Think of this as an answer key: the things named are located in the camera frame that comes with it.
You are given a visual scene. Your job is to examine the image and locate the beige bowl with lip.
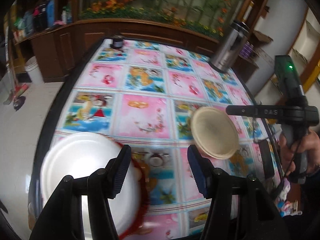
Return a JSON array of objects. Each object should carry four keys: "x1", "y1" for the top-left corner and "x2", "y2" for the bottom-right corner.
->
[{"x1": 190, "y1": 107, "x2": 239, "y2": 160}]

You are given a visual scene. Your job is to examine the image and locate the large white foam bowl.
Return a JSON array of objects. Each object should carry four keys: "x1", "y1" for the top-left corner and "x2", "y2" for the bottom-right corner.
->
[{"x1": 39, "y1": 132, "x2": 142, "y2": 238}]

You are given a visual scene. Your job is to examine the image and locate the person right hand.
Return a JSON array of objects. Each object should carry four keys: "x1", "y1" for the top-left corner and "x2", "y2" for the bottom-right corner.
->
[{"x1": 279, "y1": 129, "x2": 320, "y2": 177}]

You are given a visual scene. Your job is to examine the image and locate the black smartphone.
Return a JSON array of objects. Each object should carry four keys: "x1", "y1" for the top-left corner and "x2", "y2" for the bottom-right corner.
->
[{"x1": 258, "y1": 139, "x2": 274, "y2": 179}]

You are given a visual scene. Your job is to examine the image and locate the stainless steel thermos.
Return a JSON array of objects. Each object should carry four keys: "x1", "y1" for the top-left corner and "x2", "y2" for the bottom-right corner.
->
[{"x1": 208, "y1": 20, "x2": 249, "y2": 74}]

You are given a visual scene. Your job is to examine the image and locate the colourful patterned tablecloth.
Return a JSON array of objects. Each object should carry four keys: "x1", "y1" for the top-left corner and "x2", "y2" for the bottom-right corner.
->
[{"x1": 27, "y1": 38, "x2": 282, "y2": 240}]

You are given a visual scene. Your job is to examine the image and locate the flower painting panel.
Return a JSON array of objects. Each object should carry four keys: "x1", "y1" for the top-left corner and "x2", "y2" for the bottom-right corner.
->
[{"x1": 79, "y1": 0, "x2": 244, "y2": 40}]

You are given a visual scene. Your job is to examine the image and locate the white plastic bucket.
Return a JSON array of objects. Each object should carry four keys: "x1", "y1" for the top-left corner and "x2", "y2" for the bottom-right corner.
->
[{"x1": 24, "y1": 56, "x2": 44, "y2": 85}]

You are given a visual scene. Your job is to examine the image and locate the small black device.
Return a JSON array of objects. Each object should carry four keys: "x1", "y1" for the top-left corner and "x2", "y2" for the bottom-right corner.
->
[{"x1": 110, "y1": 35, "x2": 124, "y2": 49}]

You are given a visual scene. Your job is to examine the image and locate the purple frame eyeglasses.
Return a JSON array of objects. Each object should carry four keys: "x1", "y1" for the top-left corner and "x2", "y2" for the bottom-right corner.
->
[{"x1": 252, "y1": 118, "x2": 276, "y2": 144}]

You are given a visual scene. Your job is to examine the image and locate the black tracker camera box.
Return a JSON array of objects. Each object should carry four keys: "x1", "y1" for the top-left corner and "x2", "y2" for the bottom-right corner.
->
[{"x1": 274, "y1": 55, "x2": 308, "y2": 107}]

